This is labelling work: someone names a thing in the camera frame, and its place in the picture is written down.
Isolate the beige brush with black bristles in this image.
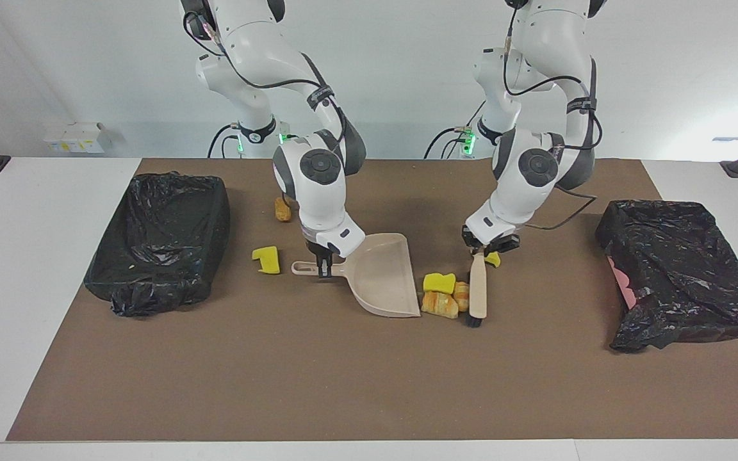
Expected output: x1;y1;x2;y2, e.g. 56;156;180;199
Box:
466;253;489;328

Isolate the yellow sponge with green backing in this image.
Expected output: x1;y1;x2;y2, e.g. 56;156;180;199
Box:
423;273;457;295

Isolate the notched yellow sponge piece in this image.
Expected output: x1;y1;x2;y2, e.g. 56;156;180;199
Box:
252;246;281;275

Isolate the beige plastic dustpan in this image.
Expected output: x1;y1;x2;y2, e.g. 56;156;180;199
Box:
290;233;422;318

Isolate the pink bin box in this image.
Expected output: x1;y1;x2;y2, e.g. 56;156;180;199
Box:
607;255;637;309

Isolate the left black lined bin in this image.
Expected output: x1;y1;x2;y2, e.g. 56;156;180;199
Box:
83;171;231;318

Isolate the black lined bin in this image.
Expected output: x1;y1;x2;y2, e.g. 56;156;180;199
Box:
83;171;231;318
594;200;738;354

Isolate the right black lined bin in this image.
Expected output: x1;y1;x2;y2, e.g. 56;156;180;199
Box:
594;200;738;354

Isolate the brown table mat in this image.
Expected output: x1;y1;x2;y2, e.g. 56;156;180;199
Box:
6;158;738;442

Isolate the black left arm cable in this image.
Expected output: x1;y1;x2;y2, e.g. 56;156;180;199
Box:
504;26;599;231

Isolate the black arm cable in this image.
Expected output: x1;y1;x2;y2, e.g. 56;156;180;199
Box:
182;10;350;154
504;26;599;231

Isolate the black base cable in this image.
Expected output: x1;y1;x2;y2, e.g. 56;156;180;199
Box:
425;127;472;159
208;124;243;159

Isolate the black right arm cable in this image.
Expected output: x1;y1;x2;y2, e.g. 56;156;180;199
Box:
182;10;350;154

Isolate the white wall socket box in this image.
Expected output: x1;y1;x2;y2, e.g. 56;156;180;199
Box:
42;122;113;154

